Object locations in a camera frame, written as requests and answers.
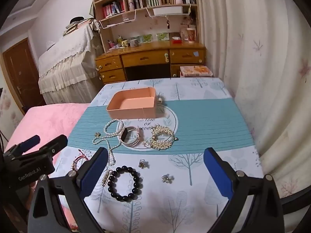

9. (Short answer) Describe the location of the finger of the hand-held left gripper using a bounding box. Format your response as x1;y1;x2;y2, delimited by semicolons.
15;134;68;162
5;135;41;159

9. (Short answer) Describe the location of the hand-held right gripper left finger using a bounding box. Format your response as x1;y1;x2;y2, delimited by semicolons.
27;147;109;233

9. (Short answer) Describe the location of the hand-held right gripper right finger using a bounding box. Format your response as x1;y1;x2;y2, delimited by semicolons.
204;147;285;233

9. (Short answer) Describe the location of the white pearl necklace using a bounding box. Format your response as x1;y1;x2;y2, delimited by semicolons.
92;118;124;165

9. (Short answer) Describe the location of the black bead bracelet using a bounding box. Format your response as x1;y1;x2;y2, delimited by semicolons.
107;166;142;202

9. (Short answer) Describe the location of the pink band smartwatch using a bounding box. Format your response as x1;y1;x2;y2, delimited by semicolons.
117;126;144;148

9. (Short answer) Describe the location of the gold pearl cluster bracelet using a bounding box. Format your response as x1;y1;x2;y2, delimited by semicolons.
146;124;175;150

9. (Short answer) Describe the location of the pink rectangular tray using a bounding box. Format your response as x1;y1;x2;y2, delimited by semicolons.
106;87;156;119

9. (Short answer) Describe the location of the small silver clasp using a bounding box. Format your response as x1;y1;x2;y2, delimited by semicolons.
102;169;114;187

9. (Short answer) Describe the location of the pink fluffy blanket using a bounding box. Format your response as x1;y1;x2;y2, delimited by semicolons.
4;103;92;233

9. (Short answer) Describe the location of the tree print tablecloth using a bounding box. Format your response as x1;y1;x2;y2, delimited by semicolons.
52;78;265;233

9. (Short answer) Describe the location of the brown wooden door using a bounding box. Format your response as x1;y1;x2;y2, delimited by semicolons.
1;37;46;115

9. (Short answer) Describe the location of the white lace cover cloth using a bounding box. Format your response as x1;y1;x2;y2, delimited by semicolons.
38;22;103;105

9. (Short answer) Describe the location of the book on stool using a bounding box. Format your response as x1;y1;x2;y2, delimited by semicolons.
180;65;213;78

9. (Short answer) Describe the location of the white floral curtain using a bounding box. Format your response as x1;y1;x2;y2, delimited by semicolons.
194;0;311;201

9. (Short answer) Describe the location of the stack of books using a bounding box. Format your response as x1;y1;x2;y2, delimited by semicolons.
63;19;95;37

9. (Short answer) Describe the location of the wooden desk with drawers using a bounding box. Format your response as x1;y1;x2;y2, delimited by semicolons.
95;41;206;84

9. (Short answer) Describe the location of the printed paper cup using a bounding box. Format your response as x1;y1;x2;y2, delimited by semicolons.
186;28;197;42

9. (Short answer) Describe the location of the row of green picture cards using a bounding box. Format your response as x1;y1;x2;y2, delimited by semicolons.
137;32;170;43

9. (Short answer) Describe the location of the wooden bookshelf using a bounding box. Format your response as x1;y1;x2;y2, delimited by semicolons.
91;0;199;52

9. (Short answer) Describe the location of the red string bracelet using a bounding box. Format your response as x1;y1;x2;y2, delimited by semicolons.
72;150;91;171

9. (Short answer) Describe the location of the white wire hanging rack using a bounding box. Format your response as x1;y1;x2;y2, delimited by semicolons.
99;5;193;29

